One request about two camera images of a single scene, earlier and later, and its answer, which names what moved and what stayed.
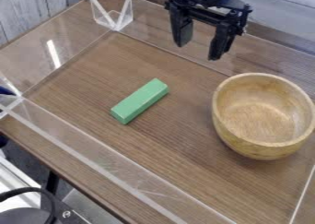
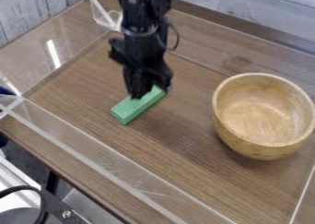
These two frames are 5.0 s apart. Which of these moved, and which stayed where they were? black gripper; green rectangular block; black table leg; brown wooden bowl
Moved: black gripper
Stayed: black table leg; green rectangular block; brown wooden bowl
